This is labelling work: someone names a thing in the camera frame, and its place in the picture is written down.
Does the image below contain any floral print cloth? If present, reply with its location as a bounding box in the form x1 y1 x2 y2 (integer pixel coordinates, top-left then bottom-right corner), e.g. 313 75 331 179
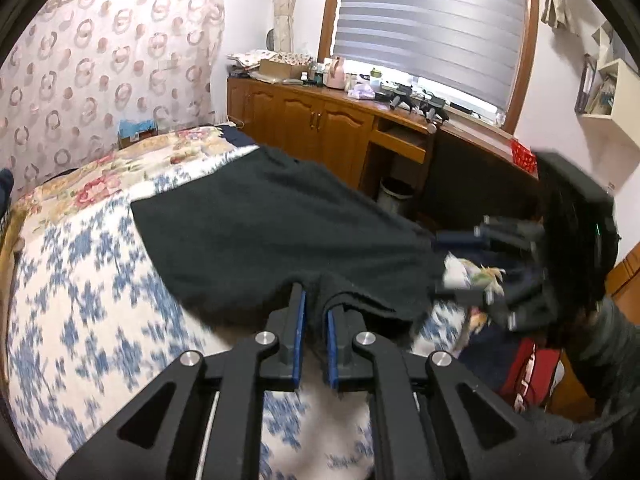
227 50 311 68

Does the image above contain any cardboard box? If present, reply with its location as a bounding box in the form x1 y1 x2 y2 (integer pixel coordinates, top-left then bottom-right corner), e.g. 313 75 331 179
259 57 308 78

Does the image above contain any grey trash bin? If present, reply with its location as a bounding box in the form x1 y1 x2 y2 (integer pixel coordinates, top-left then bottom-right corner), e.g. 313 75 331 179
377 177 416 216

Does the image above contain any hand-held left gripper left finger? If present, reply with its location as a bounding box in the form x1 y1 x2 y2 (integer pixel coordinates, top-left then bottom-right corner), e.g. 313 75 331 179
55 282 307 480

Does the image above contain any wooden cabinet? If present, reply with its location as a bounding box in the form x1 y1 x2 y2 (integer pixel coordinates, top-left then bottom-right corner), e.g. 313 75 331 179
226 76 543 221

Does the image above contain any blue and white floral blanket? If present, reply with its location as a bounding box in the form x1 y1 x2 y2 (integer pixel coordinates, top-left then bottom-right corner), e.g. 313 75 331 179
0 160 471 480

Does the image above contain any white wall shelf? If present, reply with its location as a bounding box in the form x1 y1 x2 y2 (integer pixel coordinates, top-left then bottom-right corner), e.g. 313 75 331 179
575 20 640 148

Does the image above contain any rose print floral blanket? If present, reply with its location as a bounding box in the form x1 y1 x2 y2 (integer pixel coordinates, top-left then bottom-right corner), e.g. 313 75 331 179
10 125 261 221

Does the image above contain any grey striped window blind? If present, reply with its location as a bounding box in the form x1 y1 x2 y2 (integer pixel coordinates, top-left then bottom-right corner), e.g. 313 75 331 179
332 0 528 111

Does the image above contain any navy cloth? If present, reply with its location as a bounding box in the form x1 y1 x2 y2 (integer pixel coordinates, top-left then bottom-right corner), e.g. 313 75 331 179
0 167 15 221

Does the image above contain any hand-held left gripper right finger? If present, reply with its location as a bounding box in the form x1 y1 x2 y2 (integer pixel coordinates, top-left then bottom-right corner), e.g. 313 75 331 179
325 305 566 480

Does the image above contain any navy bed sheet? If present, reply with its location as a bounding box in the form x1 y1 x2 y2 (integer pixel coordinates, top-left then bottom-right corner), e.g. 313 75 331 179
220 125 261 148

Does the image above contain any wooden window frame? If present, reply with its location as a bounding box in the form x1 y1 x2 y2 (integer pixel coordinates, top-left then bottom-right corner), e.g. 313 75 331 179
320 0 541 136

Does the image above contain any black t-shirt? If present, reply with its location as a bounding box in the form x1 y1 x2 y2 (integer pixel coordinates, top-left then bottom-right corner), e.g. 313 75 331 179
130 145 451 336

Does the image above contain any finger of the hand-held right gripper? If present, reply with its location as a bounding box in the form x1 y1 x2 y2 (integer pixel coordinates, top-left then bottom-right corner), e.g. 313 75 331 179
435 216 546 253
435 267 551 333

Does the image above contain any red patterned box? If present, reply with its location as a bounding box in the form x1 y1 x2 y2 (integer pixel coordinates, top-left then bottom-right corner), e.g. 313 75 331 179
510 139 538 171

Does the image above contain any person's right forearm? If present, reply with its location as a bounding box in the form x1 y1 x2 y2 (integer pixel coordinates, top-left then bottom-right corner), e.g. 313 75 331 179
565 295 640 411

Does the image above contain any blue tissue box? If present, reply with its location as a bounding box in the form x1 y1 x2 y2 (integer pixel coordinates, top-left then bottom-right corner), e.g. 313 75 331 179
117 119 158 150

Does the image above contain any circle print headboard cover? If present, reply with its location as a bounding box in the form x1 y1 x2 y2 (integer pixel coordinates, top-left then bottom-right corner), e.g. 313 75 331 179
0 0 226 201

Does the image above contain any red bag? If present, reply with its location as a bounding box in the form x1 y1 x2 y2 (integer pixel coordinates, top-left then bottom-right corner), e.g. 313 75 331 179
500 337 563 413

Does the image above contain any pink kettle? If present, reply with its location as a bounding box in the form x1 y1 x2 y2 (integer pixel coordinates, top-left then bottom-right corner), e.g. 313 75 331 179
325 56 347 90

